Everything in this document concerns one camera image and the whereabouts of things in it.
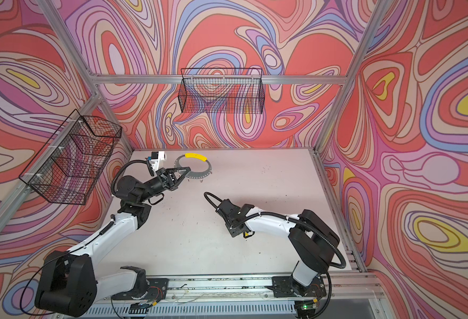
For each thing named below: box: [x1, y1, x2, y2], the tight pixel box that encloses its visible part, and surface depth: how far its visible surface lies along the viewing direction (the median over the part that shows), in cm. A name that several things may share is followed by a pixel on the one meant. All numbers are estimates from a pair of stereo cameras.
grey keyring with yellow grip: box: [174, 152, 213, 179], surface depth 70 cm
